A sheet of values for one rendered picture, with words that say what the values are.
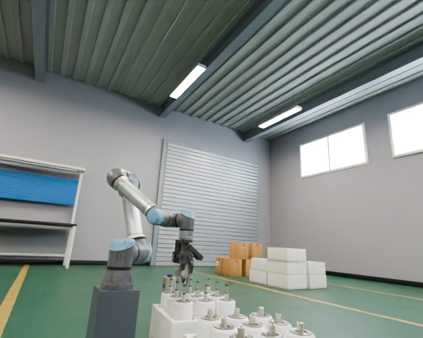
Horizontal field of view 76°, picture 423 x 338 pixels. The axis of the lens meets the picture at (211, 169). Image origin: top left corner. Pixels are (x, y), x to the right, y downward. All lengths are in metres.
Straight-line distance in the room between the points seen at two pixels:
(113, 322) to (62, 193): 4.96
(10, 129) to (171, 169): 3.40
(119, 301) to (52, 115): 5.68
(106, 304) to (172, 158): 5.83
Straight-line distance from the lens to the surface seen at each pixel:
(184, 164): 7.10
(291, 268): 4.17
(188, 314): 1.46
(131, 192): 1.47
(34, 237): 6.30
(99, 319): 1.43
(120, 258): 1.43
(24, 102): 6.86
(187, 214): 1.42
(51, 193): 6.21
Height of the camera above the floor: 0.52
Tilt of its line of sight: 16 degrees up
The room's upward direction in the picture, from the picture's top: 3 degrees clockwise
